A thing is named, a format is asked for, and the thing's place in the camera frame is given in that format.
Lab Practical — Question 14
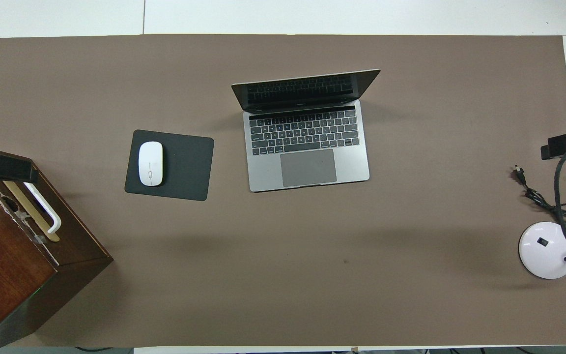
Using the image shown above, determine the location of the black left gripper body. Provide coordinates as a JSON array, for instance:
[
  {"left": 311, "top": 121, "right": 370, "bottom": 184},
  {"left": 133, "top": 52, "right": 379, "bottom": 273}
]
[{"left": 0, "top": 153, "right": 39, "bottom": 185}]

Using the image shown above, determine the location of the silver laptop computer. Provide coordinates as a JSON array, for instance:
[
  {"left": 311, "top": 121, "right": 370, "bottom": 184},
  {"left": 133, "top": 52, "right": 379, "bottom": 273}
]
[{"left": 231, "top": 69, "right": 381, "bottom": 193}]

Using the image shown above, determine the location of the dark brown wooden box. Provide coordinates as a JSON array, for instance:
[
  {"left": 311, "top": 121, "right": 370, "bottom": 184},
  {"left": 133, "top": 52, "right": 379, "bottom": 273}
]
[{"left": 0, "top": 143, "right": 114, "bottom": 354}]

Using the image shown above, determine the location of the white desk lamp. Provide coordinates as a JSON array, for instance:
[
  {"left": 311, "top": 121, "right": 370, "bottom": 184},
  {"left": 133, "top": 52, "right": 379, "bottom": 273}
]
[{"left": 518, "top": 190, "right": 566, "bottom": 280}]

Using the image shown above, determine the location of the white computer mouse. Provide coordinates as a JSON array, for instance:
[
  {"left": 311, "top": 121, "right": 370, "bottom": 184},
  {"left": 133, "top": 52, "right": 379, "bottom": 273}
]
[{"left": 138, "top": 141, "right": 164, "bottom": 187}]

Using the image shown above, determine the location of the black mouse pad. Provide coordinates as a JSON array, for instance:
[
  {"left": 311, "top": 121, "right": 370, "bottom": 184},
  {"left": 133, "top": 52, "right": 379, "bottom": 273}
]
[{"left": 124, "top": 129, "right": 215, "bottom": 202}]

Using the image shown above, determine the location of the brown table mat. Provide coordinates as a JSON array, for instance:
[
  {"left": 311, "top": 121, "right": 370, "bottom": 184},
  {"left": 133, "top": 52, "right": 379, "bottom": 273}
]
[{"left": 0, "top": 34, "right": 566, "bottom": 348}]

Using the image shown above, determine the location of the brass handle plate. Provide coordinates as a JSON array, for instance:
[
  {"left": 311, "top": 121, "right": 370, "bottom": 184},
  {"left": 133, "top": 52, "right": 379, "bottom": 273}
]
[{"left": 2, "top": 180, "right": 60, "bottom": 242}]

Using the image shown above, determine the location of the white box handle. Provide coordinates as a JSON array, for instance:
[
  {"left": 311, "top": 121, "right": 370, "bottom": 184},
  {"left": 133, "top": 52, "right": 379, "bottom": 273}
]
[{"left": 23, "top": 182, "right": 62, "bottom": 234}]

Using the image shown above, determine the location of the black lamp power cable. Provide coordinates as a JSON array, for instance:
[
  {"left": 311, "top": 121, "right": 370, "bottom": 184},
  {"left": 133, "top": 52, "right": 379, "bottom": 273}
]
[{"left": 513, "top": 165, "right": 566, "bottom": 233}]

